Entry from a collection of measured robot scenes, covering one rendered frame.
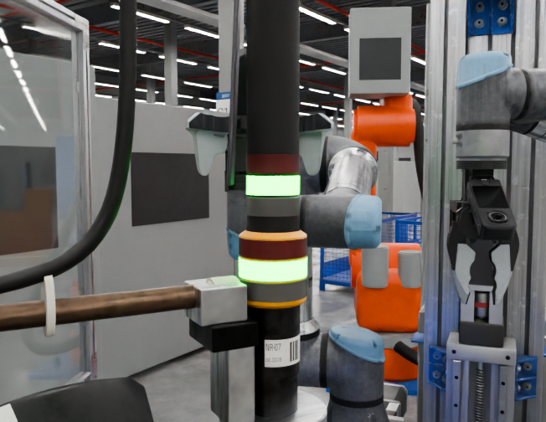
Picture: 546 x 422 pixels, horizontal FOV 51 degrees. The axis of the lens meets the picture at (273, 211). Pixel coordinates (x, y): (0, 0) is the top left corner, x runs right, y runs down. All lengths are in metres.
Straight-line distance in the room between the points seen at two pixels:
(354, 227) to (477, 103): 0.26
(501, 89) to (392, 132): 3.60
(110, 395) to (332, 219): 0.40
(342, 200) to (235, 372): 0.47
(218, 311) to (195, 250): 4.60
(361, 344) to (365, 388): 0.09
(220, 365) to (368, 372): 0.90
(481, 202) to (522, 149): 0.49
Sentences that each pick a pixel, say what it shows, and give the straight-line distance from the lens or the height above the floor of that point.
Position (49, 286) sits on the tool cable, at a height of 1.56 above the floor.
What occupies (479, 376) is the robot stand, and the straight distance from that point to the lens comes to 1.33.
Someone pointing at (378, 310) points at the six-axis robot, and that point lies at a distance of 4.41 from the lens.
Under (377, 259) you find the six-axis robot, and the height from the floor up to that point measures 0.95.
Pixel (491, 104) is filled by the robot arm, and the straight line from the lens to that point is 0.88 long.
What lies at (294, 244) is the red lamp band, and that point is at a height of 1.57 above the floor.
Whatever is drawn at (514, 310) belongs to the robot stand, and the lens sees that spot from 1.36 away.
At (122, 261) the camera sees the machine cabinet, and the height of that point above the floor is 0.92.
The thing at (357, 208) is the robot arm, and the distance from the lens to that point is 0.78.
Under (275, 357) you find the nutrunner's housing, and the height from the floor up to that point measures 1.50.
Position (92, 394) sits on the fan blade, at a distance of 0.51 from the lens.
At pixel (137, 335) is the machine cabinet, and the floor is 0.34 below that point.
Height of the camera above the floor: 1.62
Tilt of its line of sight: 4 degrees down
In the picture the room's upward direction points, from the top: straight up
